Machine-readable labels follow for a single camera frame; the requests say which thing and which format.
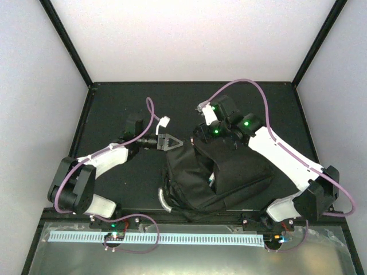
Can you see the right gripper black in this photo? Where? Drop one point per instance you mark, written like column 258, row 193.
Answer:
column 205, row 134

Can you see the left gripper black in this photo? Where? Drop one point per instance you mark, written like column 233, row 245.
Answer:
column 163, row 140

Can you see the black student bag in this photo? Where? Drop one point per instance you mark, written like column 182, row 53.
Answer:
column 240, row 174

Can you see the green cap marker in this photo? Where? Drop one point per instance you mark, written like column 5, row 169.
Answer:
column 211, row 180

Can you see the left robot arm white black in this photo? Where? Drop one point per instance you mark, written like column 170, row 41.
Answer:
column 73, row 187

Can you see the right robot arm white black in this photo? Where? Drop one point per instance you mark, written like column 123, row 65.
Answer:
column 316, row 186

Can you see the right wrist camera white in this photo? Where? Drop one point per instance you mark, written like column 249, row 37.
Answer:
column 205, row 109

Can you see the black front rail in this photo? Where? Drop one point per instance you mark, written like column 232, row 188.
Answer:
column 248, row 220

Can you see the light blue slotted cable duct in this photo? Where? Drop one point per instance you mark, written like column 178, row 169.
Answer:
column 161, row 238

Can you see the right black frame post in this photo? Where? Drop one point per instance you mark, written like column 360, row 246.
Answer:
column 325, row 29

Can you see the black frame post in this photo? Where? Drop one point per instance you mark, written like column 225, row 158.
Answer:
column 325, row 29
column 66, row 40

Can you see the left black frame post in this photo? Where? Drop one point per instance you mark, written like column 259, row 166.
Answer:
column 66, row 40

